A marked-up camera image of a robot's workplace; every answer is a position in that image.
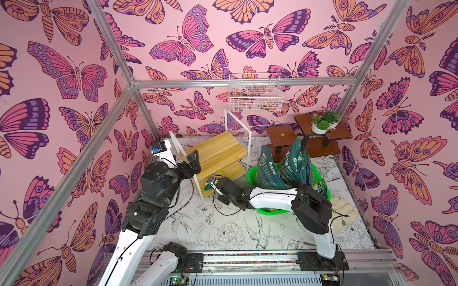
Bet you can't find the beige work glove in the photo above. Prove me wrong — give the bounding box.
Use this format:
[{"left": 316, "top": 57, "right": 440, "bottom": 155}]
[{"left": 330, "top": 196, "right": 359, "bottom": 232}]

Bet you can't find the yellow green bag shelf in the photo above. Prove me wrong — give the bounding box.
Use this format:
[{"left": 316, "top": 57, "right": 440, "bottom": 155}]
[{"left": 204, "top": 170, "right": 225, "bottom": 191}]

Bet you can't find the white wire basket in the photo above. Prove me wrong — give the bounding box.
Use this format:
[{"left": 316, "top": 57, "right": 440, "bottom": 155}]
[{"left": 227, "top": 77, "right": 284, "bottom": 112}]

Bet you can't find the dark green fertilizer bag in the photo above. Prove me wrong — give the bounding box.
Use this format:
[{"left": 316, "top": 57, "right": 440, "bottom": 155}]
[{"left": 255, "top": 145, "right": 290, "bottom": 190}]

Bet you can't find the blue green fertilizer bag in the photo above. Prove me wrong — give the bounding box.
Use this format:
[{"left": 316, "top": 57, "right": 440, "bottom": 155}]
[{"left": 303, "top": 147, "right": 314, "bottom": 187}]

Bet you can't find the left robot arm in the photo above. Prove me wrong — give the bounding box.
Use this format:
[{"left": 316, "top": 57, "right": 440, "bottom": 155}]
[{"left": 99, "top": 151, "right": 202, "bottom": 286}]

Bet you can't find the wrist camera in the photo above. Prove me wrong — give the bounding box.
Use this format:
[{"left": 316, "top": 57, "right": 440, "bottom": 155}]
[
  {"left": 206, "top": 175, "right": 223, "bottom": 195},
  {"left": 150, "top": 139, "right": 177, "bottom": 169}
]

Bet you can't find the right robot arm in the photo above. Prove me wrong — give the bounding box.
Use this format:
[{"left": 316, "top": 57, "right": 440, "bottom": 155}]
[{"left": 207, "top": 177, "right": 349, "bottom": 271}]

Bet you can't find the wooden white frame shelf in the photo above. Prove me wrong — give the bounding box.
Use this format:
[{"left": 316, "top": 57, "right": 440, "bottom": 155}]
[{"left": 169, "top": 109, "right": 252, "bottom": 200}]

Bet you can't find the green plastic basket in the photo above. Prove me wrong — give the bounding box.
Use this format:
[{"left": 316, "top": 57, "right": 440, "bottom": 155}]
[{"left": 247, "top": 164, "right": 331, "bottom": 216}]

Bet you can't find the aluminium cage frame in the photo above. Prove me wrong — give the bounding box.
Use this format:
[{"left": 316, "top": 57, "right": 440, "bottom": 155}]
[{"left": 1, "top": 1, "right": 409, "bottom": 286}]

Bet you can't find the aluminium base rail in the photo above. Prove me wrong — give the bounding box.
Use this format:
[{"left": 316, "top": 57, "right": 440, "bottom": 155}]
[{"left": 98, "top": 250, "right": 409, "bottom": 286}]

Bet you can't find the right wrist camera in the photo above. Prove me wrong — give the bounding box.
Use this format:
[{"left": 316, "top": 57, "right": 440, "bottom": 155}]
[{"left": 206, "top": 175, "right": 223, "bottom": 195}]

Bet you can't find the brown wooden step stand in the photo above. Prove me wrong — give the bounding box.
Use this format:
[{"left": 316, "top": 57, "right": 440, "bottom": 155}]
[{"left": 267, "top": 113, "right": 353, "bottom": 163}]

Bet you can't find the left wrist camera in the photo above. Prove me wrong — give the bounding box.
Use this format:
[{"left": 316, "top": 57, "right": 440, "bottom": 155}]
[{"left": 150, "top": 139, "right": 177, "bottom": 169}]

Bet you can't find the white pot succulent plant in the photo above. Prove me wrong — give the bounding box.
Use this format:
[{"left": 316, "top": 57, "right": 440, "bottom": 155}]
[{"left": 311, "top": 111, "right": 342, "bottom": 135}]

